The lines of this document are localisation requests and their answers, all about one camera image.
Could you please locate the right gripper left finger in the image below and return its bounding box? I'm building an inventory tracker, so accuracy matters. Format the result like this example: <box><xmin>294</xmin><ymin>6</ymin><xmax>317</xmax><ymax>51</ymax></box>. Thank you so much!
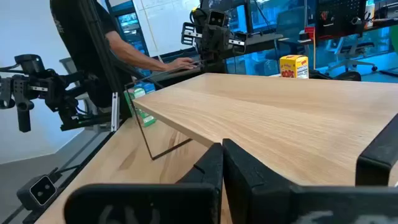
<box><xmin>63</xmin><ymin>142</ymin><xmax>224</xmax><ymax>224</ymax></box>

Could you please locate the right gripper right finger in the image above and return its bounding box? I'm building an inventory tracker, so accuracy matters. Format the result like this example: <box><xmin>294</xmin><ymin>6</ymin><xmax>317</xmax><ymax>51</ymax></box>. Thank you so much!
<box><xmin>222</xmin><ymin>113</ymin><xmax>398</xmax><ymax>224</ymax></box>

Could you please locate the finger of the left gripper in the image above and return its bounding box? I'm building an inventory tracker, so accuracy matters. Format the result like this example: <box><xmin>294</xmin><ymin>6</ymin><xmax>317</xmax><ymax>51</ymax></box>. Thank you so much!
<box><xmin>216</xmin><ymin>31</ymin><xmax>231</xmax><ymax>60</ymax></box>
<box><xmin>203</xmin><ymin>30</ymin><xmax>218</xmax><ymax>60</ymax></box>

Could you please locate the yellow Pops cereal box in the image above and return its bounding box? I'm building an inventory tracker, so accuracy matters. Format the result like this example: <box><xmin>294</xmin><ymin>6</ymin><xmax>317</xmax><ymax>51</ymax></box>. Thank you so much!
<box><xmin>279</xmin><ymin>54</ymin><xmax>310</xmax><ymax>79</ymax></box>

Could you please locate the green Apple Jacks cereal box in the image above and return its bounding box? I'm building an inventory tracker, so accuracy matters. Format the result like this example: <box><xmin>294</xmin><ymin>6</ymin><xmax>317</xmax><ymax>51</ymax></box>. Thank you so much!
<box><xmin>124</xmin><ymin>87</ymin><xmax>157</xmax><ymax>128</ymax></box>

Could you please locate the blue cereal box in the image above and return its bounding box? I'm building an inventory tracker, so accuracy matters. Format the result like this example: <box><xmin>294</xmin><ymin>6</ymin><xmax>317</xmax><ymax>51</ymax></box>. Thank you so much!
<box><xmin>134</xmin><ymin>81</ymin><xmax>157</xmax><ymax>95</ymax></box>

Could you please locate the black workbench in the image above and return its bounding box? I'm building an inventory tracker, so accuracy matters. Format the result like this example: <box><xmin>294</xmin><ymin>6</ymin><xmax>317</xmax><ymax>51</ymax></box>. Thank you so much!
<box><xmin>245</xmin><ymin>18</ymin><xmax>398</xmax><ymax>52</ymax></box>

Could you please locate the person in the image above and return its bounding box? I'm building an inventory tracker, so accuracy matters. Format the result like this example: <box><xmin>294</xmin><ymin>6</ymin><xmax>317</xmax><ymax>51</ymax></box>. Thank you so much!
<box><xmin>93</xmin><ymin>0</ymin><xmax>200</xmax><ymax>94</ymax></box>

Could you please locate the black pegboard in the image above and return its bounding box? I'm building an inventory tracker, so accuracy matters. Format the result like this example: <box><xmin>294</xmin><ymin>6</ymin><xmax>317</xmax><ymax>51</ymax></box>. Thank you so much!
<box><xmin>315</xmin><ymin>0</ymin><xmax>367</xmax><ymax>39</ymax></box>

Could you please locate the grey office chair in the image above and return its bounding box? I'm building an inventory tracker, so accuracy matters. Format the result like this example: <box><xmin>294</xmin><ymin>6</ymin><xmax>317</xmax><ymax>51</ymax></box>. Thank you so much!
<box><xmin>325</xmin><ymin>36</ymin><xmax>379</xmax><ymax>73</ymax></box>

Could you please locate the black office chair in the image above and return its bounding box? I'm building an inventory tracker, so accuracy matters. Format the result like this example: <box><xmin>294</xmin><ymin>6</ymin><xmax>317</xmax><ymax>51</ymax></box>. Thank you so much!
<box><xmin>309</xmin><ymin>70</ymin><xmax>363</xmax><ymax>82</ymax></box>

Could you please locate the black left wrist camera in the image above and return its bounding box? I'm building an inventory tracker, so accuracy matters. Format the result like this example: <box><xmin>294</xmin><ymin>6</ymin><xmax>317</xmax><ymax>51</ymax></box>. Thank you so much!
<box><xmin>207</xmin><ymin>9</ymin><xmax>227</xmax><ymax>29</ymax></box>

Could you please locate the wooden shelf with black frame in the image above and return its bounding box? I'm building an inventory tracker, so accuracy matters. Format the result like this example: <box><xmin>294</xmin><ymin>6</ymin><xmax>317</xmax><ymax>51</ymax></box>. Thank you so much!
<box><xmin>123</xmin><ymin>60</ymin><xmax>398</xmax><ymax>189</ymax></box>

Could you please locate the silver aluminium frame post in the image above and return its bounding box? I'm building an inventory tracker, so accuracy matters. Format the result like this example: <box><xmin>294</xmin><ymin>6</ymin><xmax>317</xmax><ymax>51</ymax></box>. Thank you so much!
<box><xmin>110</xmin><ymin>91</ymin><xmax>121</xmax><ymax>133</ymax></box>

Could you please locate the black table-level camera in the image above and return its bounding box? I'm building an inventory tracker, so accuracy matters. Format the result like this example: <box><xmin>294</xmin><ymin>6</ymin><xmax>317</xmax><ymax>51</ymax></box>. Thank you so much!
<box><xmin>16</xmin><ymin>174</ymin><xmax>59</xmax><ymax>213</ymax></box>

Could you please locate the black leader arm with handle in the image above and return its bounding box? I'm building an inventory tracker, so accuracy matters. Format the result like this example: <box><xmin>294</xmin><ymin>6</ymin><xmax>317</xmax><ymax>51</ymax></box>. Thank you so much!
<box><xmin>0</xmin><ymin>54</ymin><xmax>113</xmax><ymax>133</ymax></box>

